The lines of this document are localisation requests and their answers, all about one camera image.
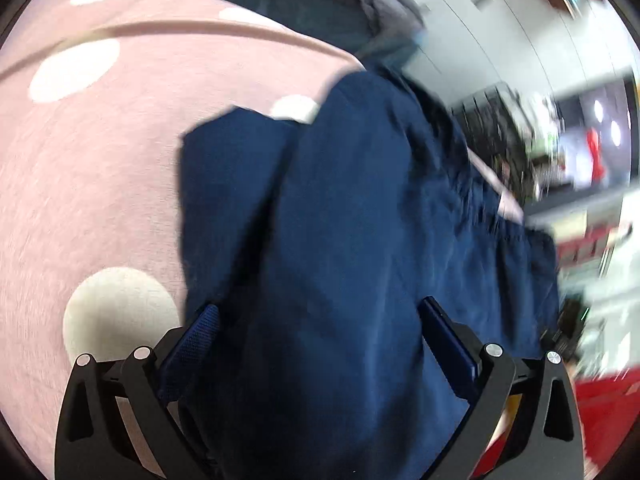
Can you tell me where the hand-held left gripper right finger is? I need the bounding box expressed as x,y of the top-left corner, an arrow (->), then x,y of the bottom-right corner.
417,296 -> 586,480

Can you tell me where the black storage rack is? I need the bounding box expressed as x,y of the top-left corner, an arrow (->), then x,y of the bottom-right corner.
449,82 -> 538,203

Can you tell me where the pink polka dot blanket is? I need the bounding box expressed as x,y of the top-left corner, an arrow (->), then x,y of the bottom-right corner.
0,0 -> 526,480

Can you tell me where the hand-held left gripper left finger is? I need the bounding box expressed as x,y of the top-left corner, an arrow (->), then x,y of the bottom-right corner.
54,304 -> 221,480

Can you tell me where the grey duvet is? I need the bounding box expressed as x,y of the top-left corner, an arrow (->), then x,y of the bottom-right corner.
320,0 -> 427,58

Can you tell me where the navy jacket with yellow lining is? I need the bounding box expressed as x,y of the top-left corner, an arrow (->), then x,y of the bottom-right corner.
179,69 -> 561,480

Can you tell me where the red patterned mat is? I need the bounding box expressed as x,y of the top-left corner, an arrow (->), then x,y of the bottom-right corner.
470,365 -> 640,480

